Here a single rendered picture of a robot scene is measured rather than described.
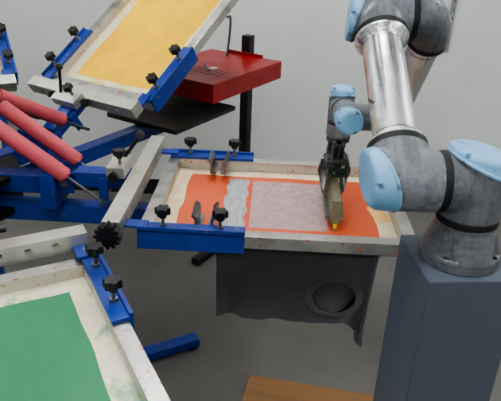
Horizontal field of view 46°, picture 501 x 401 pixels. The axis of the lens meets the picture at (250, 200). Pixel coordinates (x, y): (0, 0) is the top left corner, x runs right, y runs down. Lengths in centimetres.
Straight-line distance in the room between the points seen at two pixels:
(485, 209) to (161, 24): 186
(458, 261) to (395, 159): 23
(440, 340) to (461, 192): 30
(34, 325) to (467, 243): 93
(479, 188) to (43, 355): 92
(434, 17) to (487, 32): 261
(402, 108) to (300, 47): 265
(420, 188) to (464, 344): 35
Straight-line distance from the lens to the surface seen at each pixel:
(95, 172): 194
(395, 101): 118
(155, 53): 254
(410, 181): 107
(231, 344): 281
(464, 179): 111
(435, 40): 141
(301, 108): 389
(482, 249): 117
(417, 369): 127
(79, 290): 151
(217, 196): 195
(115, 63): 259
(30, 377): 130
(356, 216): 188
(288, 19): 376
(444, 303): 118
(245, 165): 214
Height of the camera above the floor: 180
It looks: 26 degrees down
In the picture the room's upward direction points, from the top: 2 degrees clockwise
